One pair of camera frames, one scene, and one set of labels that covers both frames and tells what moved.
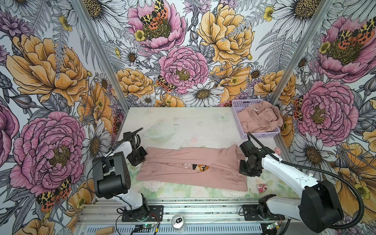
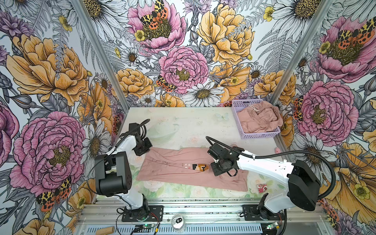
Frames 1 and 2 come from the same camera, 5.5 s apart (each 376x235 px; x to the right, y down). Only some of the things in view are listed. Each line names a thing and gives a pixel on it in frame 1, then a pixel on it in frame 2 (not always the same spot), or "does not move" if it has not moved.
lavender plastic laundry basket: (237, 104) does not move
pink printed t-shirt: (216, 168) does not move
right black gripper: (242, 170) → (216, 172)
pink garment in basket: (260, 117) does not move
